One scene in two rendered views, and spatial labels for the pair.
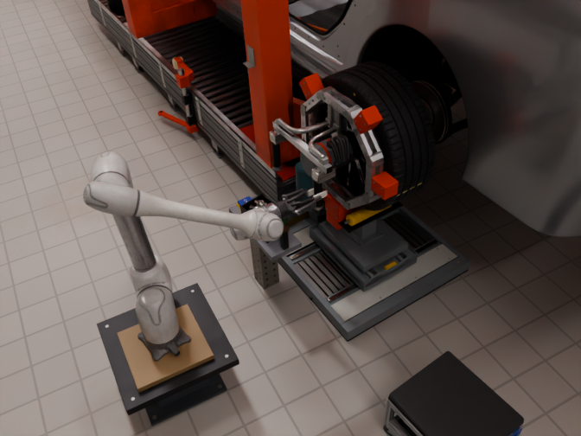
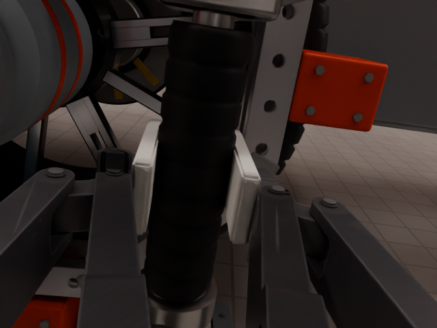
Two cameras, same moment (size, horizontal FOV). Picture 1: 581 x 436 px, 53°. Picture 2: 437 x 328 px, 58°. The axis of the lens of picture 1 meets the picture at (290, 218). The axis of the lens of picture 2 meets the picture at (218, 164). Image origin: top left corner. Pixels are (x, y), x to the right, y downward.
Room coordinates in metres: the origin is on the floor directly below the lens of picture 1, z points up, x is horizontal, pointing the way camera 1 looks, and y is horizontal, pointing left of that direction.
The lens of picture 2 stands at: (1.79, 0.03, 0.90)
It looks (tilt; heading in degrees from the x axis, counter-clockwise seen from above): 19 degrees down; 293
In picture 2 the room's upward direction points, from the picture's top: 9 degrees clockwise
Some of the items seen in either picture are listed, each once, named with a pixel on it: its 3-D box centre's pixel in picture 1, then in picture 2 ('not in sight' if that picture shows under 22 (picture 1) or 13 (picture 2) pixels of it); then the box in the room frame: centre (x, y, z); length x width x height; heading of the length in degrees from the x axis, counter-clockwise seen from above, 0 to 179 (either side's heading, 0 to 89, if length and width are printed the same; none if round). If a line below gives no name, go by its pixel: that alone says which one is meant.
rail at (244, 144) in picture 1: (190, 96); not in sight; (3.66, 0.66, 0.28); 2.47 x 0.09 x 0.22; 30
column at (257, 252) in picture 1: (264, 253); not in sight; (2.12, 0.15, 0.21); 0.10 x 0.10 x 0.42; 30
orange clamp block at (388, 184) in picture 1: (384, 185); (326, 88); (1.87, -0.41, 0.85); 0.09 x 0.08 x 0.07; 30
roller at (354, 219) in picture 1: (369, 210); not in sight; (2.09, -0.39, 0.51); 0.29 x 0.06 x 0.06; 120
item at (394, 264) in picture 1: (361, 244); not in sight; (2.23, -0.39, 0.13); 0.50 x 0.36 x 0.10; 30
